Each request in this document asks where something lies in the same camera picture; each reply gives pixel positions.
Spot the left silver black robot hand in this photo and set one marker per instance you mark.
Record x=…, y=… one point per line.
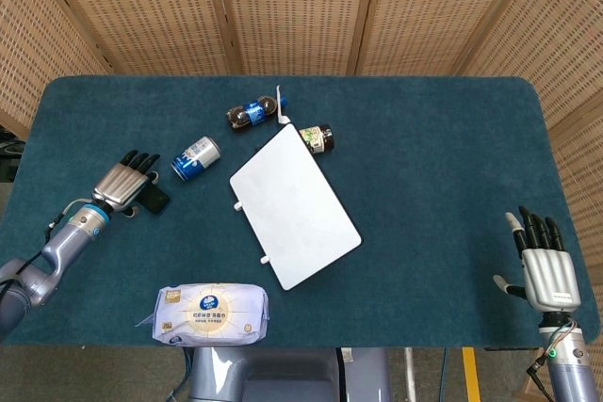
x=118, y=185

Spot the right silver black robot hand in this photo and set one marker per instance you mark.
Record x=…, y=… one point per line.
x=549, y=279

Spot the small black device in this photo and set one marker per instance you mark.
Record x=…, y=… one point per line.
x=158, y=199

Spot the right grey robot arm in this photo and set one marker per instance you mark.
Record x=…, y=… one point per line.
x=567, y=369

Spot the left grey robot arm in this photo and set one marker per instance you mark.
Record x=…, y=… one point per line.
x=61, y=249

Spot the blue drink can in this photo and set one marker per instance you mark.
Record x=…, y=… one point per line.
x=195, y=159

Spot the white rectangular tray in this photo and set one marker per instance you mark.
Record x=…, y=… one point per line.
x=297, y=213

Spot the dark snack bottle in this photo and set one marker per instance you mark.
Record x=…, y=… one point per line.
x=252, y=112

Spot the teal table cloth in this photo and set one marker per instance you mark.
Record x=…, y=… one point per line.
x=424, y=185

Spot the Vinda facial tissue pack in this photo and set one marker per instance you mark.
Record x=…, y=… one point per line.
x=212, y=315

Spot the dark glass jar with label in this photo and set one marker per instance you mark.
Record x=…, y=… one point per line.
x=322, y=138

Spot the grey robot torso base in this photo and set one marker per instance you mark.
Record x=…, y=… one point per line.
x=282, y=374

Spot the woven wooden folding screen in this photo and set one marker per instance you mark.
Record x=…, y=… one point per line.
x=301, y=11

